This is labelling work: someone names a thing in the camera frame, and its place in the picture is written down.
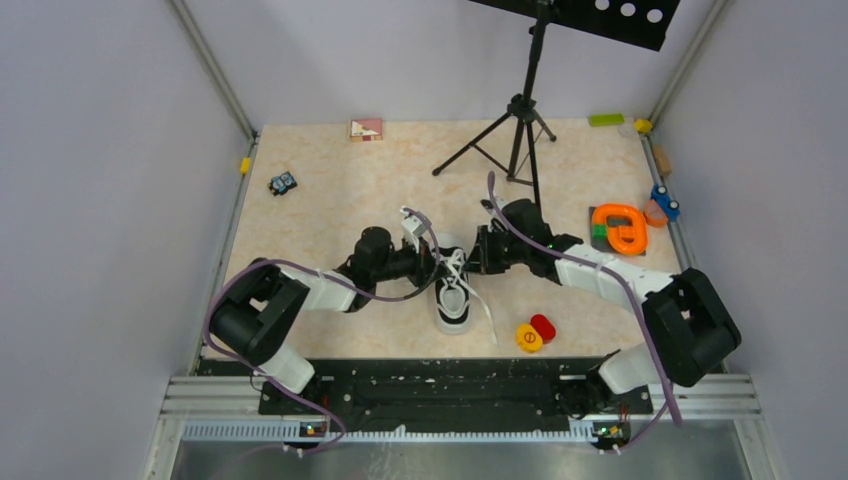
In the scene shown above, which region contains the pink tangram puzzle box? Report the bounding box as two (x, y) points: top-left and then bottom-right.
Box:
(349, 118), (383, 142)

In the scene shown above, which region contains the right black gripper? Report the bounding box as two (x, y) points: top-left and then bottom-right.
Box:
(462, 225), (529, 276)

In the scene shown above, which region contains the purple cable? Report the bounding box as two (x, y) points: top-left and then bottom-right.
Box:
(486, 170), (684, 452)
(201, 207), (442, 458)

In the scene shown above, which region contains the white slotted cable duct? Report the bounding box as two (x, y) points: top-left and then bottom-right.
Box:
(181, 420), (597, 443)

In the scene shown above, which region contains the black white canvas sneaker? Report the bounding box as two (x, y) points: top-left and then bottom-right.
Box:
(435, 233), (471, 335)

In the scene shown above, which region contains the small blue black toy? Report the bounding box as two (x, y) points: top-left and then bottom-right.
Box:
(268, 171), (298, 196)

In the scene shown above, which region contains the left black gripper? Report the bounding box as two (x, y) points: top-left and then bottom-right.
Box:
(372, 235), (451, 289)

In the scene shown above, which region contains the small green block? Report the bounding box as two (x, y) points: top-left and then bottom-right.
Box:
(591, 224), (608, 238)

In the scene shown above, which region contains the yellow plastic cylinder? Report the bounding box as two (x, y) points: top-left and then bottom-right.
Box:
(515, 323), (544, 353)

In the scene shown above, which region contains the yellow corner block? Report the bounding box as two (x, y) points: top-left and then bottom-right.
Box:
(633, 118), (653, 134)

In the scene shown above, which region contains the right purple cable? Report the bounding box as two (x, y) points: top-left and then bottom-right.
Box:
(486, 170), (684, 452)

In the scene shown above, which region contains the wooden block on frame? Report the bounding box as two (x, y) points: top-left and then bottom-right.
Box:
(652, 145), (673, 178)

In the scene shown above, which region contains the red plastic cylinder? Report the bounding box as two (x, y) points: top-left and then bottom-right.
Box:
(530, 314), (557, 344)

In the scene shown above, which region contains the blue toy car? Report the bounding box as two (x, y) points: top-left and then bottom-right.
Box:
(651, 184), (680, 222)

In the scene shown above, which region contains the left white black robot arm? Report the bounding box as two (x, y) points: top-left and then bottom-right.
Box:
(208, 227), (437, 414)

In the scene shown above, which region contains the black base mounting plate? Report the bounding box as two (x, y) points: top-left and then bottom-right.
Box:
(198, 357), (723, 435)

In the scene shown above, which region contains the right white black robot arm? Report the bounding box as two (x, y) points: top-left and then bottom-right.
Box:
(466, 198), (742, 412)

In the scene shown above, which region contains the white shoelace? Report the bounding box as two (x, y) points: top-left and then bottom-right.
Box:
(464, 266), (499, 345)

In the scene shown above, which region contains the black perforated stand tray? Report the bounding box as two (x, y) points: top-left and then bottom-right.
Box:
(477, 0), (680, 51)

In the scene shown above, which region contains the orange translucent cup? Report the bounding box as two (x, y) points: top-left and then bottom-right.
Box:
(643, 200), (669, 228)

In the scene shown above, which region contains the green rectangular block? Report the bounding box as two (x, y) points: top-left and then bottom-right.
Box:
(587, 113), (626, 127)

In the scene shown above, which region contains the dark grey square plate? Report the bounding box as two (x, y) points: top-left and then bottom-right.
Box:
(588, 206), (647, 258)

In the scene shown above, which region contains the black tripod stand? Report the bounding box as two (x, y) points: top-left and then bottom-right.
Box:
(431, 1), (557, 210)

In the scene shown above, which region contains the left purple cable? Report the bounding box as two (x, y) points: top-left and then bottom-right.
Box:
(201, 207), (442, 458)

